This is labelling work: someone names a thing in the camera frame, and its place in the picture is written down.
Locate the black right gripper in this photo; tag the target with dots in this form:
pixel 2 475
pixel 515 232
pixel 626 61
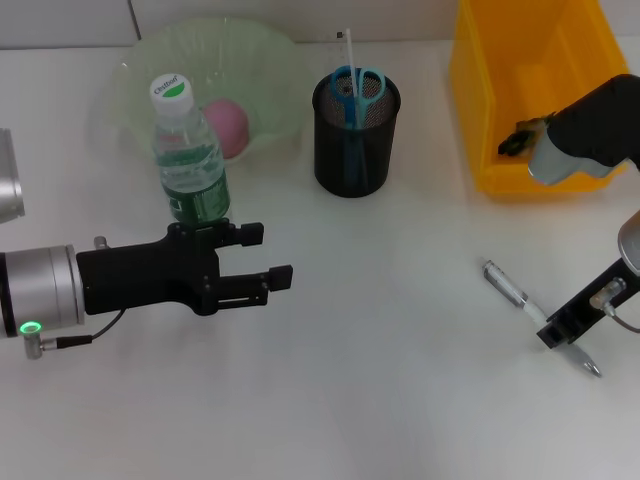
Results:
pixel 627 280

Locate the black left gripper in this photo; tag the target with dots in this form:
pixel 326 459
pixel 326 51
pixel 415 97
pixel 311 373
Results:
pixel 145 277

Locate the white silver pen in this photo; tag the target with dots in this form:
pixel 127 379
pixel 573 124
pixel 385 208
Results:
pixel 505 285

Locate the clear water bottle green label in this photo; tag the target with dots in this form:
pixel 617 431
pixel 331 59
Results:
pixel 192 170

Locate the pink peach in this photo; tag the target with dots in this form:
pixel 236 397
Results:
pixel 230 127

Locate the blue scissors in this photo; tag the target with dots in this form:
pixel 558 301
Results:
pixel 357 112

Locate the green plastic wrapper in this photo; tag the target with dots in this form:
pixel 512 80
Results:
pixel 517 140

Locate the transparent plastic ruler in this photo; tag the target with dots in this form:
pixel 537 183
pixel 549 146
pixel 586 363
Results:
pixel 351 55

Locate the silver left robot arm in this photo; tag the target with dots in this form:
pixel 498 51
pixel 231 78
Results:
pixel 45 290

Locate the black mesh pen holder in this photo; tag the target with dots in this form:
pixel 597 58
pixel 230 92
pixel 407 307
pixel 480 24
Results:
pixel 340 165

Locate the green glass fruit plate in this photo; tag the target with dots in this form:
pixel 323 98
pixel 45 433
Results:
pixel 250 65

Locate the yellow plastic bin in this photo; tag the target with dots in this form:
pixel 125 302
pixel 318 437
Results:
pixel 500 75

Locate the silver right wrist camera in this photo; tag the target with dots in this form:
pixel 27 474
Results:
pixel 590 130

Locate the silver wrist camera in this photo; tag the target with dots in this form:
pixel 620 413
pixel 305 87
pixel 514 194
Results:
pixel 590 130
pixel 9 180

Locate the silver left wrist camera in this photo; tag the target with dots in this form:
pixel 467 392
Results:
pixel 9 180

